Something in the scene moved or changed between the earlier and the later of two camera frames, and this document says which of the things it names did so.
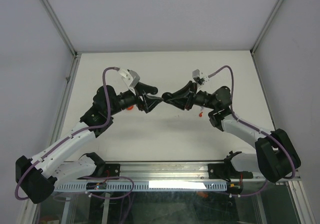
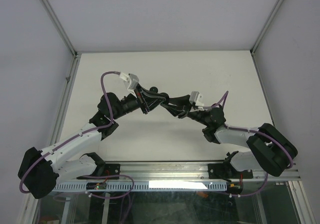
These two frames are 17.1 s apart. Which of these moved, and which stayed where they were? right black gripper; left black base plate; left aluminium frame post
Moved: right black gripper
Stayed: left black base plate; left aluminium frame post
